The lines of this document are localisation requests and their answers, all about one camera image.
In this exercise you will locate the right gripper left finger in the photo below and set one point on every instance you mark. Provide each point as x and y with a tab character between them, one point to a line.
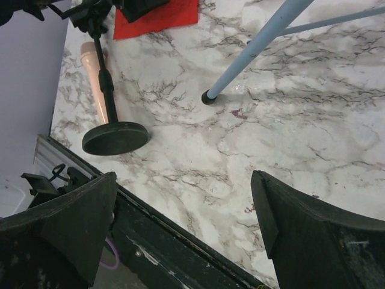
58	244

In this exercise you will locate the pink microphone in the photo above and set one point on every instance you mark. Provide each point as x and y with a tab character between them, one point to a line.
90	61

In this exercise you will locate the black microphone stand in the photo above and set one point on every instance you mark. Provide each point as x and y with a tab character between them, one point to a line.
116	137

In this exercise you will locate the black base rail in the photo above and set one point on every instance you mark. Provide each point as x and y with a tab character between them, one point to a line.
164	255

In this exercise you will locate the red music sheet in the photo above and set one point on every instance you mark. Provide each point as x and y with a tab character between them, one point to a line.
171	15

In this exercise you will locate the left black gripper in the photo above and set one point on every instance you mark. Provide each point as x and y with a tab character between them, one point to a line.
132	10

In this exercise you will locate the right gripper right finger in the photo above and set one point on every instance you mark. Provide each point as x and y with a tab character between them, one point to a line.
314	244

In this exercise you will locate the light blue music stand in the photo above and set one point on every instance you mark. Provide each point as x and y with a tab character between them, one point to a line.
277	25

